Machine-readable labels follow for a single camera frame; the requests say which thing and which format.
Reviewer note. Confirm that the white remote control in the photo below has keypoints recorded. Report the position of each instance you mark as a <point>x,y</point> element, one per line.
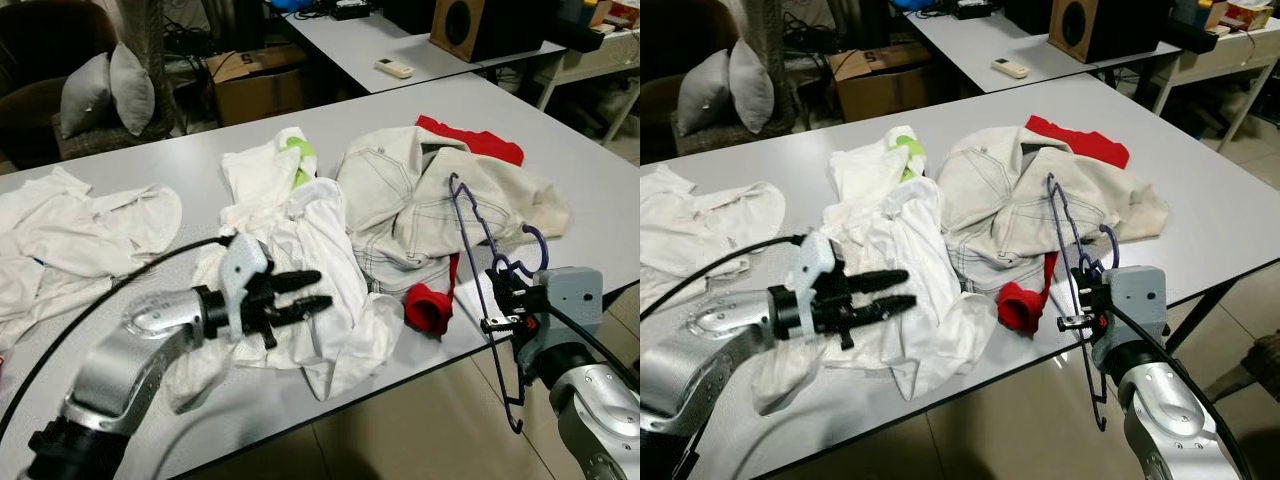
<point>1010,68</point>
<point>395,68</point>

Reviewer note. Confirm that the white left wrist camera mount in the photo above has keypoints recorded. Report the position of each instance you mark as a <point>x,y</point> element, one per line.
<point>240,265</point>
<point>815,265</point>

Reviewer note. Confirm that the colourful cardboard box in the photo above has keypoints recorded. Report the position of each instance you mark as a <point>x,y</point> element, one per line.
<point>1250,14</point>
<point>622,14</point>

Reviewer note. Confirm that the beige trousers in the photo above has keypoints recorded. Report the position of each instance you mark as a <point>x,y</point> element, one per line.
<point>420,200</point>
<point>1020,200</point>

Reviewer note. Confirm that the white desk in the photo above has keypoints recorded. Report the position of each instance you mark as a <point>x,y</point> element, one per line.
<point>600,55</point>
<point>1230,55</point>

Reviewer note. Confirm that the white garment green print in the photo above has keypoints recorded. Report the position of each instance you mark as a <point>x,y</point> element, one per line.
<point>260,175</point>
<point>870,175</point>

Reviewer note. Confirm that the grey pillow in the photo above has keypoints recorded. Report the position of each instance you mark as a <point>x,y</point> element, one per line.
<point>703,98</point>
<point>132,90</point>
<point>85,100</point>
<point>750,88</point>

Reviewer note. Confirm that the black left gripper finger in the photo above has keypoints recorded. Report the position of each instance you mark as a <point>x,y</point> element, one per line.
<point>302,310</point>
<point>882,310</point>
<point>875,280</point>
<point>295,280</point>

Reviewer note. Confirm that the brown wooden speaker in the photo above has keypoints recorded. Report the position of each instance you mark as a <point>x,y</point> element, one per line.
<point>1100,30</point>
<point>480,30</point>

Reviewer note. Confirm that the plain white garment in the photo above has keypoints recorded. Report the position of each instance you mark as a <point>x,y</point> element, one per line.
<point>700,225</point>
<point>80,230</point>

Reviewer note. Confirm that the purple plastic hanger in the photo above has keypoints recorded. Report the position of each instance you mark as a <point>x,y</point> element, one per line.
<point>546,252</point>
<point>1117,245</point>

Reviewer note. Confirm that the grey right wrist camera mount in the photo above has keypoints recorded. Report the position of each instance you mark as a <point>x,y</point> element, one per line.
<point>1135,295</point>
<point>570,295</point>

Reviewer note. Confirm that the grey table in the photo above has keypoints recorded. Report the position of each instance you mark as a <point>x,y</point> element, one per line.
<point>340,45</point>
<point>560,150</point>
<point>1180,150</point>
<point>960,45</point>

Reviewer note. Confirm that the dark brown armchair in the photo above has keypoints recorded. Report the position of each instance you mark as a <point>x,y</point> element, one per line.
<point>40,40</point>
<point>660,110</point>

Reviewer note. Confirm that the red white striped garment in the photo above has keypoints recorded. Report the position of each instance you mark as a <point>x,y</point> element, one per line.
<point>480,142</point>
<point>1090,145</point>

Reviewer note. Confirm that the brown cardboard box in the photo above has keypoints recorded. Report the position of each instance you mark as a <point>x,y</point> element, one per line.
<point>880,95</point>
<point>260,95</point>

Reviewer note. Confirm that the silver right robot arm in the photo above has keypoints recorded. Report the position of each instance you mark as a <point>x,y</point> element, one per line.
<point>1170,420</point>
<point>590,420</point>

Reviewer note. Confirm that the red rolled cloth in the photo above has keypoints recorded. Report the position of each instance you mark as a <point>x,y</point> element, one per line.
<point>430,308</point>
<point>1022,305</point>

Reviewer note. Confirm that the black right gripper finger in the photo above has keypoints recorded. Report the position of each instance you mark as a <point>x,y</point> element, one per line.
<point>1098,284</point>
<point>1077,280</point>
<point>498,280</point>
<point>521,284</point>

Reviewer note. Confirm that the white t-shirt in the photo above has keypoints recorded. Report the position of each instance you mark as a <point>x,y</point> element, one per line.
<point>330,250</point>
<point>930,250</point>

